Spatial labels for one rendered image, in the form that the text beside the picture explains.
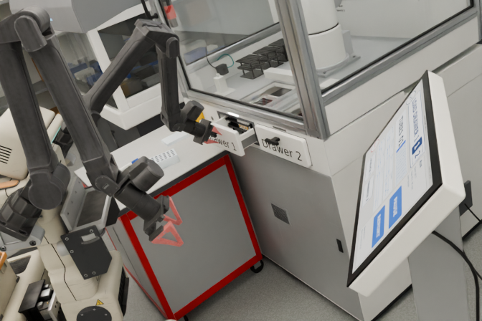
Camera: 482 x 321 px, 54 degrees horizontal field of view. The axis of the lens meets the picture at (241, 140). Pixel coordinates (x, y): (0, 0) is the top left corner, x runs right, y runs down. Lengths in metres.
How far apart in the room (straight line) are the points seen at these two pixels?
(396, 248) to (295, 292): 1.52
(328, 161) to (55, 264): 0.92
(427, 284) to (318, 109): 0.63
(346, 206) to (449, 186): 0.95
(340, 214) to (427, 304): 0.58
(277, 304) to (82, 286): 1.14
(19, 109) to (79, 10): 1.47
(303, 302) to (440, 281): 1.22
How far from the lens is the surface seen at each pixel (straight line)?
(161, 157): 2.21
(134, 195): 1.18
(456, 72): 2.12
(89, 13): 2.56
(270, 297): 2.44
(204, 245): 2.28
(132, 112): 2.68
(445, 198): 0.87
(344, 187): 1.73
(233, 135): 1.88
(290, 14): 1.46
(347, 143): 1.68
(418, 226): 0.90
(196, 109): 1.82
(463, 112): 2.22
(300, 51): 1.48
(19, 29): 1.05
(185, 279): 2.31
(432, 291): 1.27
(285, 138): 1.73
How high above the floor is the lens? 1.68
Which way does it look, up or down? 25 degrees down
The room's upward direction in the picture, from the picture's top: 17 degrees counter-clockwise
